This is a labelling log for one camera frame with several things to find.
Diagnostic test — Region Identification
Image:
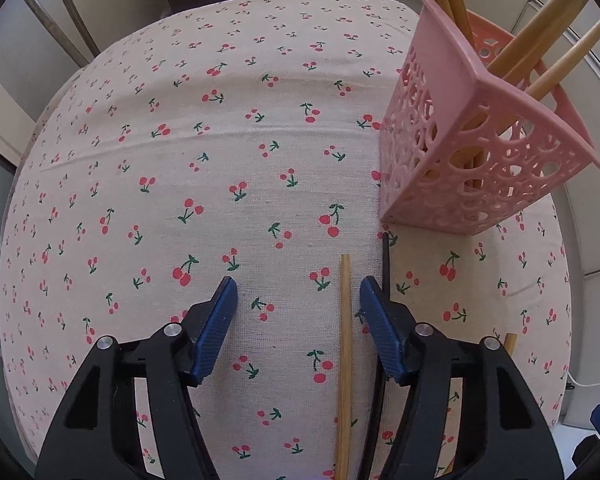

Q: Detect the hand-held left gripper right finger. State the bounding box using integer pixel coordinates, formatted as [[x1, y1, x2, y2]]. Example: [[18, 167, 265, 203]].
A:
[[359, 276, 563, 480]]

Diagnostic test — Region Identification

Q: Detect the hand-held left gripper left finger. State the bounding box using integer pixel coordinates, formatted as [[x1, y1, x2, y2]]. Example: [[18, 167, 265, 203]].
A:
[[34, 276, 239, 480]]

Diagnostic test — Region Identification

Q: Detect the dark brown chopstick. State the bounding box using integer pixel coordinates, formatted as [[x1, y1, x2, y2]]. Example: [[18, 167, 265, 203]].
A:
[[380, 231, 392, 306]]

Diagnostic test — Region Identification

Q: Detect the pink perforated plastic basket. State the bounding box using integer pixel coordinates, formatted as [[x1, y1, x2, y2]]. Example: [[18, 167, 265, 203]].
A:
[[378, 0, 600, 237]]

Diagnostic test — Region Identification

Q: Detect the cherry print tablecloth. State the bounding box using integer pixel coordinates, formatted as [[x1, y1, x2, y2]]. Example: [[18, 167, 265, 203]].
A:
[[0, 0, 573, 480]]

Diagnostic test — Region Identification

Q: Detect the frosted glass sliding door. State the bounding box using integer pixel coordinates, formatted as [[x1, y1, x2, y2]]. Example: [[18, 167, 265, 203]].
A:
[[0, 0, 88, 361]]

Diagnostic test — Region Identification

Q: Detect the black-handled pole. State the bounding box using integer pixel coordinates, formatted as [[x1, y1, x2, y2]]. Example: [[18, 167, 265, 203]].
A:
[[21, 0, 90, 70]]

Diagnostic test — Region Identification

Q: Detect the blue-handled pole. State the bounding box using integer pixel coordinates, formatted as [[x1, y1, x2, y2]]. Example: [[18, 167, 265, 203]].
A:
[[47, 0, 100, 63]]

